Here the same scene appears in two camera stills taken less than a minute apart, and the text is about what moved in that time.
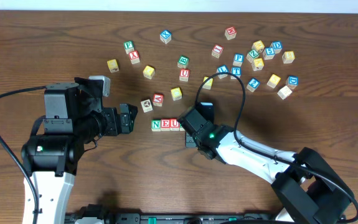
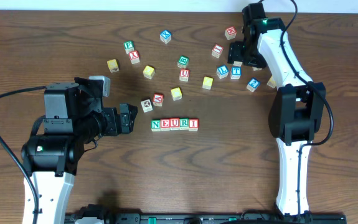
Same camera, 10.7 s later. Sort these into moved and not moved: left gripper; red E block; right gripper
Moved: right gripper
Not moved: left gripper; red E block
